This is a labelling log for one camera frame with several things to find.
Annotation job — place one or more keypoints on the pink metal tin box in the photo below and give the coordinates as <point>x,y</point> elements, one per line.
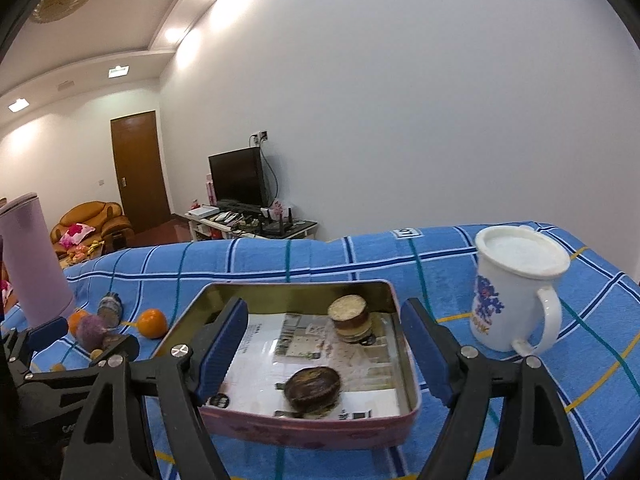
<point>310,432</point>

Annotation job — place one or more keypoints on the rectangular ceiling light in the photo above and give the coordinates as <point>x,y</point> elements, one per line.
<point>18,105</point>
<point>118,71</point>

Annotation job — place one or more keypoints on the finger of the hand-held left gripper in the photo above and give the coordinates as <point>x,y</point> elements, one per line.
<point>120,347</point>
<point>47,332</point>

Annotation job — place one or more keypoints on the white set-top box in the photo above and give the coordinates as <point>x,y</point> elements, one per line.
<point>202,211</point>

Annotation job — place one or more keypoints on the brown wooden door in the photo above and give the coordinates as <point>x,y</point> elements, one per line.
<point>137,165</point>

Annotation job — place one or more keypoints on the printed paper leaflet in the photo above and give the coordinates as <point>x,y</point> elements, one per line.
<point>260,360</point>

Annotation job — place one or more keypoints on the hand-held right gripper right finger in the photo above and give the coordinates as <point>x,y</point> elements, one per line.
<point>425,345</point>

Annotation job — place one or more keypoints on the recessed ceiling light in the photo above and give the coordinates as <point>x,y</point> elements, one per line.
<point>174,35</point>

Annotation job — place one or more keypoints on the colourful snack packets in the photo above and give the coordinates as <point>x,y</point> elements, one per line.
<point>82,255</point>

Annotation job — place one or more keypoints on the wall power socket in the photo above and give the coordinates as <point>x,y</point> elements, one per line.
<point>260,136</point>

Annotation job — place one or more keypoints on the black television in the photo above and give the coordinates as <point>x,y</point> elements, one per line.
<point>235,175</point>

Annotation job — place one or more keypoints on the white printed mug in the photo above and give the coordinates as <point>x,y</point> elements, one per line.
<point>505,310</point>

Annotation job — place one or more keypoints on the purple fuzzy fruit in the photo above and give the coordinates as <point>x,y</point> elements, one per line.
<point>92,334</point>

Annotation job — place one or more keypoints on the lavender tall cup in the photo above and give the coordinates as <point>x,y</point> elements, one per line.
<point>30,260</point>

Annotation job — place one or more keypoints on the round dark brown cake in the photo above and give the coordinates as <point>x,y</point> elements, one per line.
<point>312,390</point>

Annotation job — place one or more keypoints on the small striped jar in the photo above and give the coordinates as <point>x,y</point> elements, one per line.
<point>111,308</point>

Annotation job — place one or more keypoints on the pink tall box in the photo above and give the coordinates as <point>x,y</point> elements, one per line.
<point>210,190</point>

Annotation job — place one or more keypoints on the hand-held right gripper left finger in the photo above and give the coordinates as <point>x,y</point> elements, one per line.
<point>225,345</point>

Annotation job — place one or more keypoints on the black router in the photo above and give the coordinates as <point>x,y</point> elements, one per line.
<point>280,229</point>

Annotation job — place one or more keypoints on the blue plaid blanket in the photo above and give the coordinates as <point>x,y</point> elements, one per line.
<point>350,260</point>

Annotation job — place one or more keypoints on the round beige-topped cake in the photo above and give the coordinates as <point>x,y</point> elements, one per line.
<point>350,317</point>

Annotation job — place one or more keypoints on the pink floral cushion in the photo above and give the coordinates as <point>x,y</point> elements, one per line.
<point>5,291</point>
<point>75,234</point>

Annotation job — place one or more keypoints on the pink flower decoration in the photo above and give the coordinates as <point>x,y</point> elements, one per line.
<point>278,207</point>

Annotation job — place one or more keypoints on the white television stand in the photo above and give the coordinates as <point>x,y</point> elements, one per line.
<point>250,232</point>

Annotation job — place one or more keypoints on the orange leather sofa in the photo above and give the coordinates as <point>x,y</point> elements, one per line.
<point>95,215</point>

